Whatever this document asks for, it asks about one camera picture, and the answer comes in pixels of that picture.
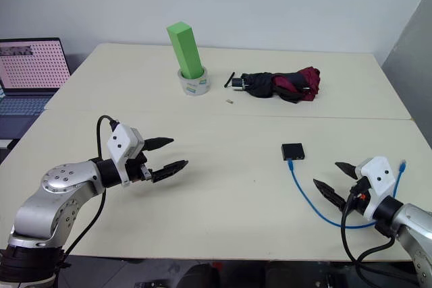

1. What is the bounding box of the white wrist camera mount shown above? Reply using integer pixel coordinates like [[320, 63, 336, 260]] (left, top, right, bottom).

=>
[[106, 123, 146, 188], [355, 156, 398, 220]]

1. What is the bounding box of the blue cable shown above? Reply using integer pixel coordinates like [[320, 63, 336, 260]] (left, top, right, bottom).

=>
[[286, 158, 408, 229]]

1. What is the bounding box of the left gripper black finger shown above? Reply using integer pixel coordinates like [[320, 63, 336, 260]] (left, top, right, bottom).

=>
[[142, 136, 175, 153], [151, 159, 190, 185]]

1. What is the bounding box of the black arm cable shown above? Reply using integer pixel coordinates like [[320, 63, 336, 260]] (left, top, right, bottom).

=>
[[62, 115, 121, 258], [340, 192, 398, 268]]

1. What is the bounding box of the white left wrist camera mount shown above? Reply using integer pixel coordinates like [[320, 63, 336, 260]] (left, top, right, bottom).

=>
[[106, 123, 146, 188]]

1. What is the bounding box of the small black adapter box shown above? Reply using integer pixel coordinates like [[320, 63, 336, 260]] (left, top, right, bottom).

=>
[[281, 143, 306, 162]]

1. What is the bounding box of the folded black and maroon umbrella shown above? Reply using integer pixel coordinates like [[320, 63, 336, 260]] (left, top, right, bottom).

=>
[[223, 67, 321, 104]]

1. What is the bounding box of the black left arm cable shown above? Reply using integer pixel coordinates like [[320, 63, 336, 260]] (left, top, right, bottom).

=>
[[62, 115, 121, 258]]

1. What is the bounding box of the clear packing tape roll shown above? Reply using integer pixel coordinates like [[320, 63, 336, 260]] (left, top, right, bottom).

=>
[[177, 66, 211, 98]]

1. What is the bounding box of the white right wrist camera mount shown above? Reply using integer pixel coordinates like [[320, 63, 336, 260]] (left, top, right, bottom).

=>
[[355, 156, 398, 220]]

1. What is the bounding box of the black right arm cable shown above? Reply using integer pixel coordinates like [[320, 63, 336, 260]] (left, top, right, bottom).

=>
[[340, 192, 398, 268]]

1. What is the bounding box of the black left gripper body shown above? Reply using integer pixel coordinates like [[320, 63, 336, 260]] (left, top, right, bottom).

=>
[[126, 150, 155, 184]]

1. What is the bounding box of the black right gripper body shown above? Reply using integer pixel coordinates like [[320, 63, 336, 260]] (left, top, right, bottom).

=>
[[344, 176, 372, 217]]

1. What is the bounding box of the tall green block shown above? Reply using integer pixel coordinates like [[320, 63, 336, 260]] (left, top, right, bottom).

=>
[[166, 22, 206, 78]]

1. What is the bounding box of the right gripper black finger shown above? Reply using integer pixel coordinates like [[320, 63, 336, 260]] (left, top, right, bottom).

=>
[[313, 178, 348, 211], [334, 161, 360, 180]]

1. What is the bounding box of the open laptop with pink screen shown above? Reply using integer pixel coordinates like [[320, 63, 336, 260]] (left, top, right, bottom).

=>
[[0, 37, 72, 141]]

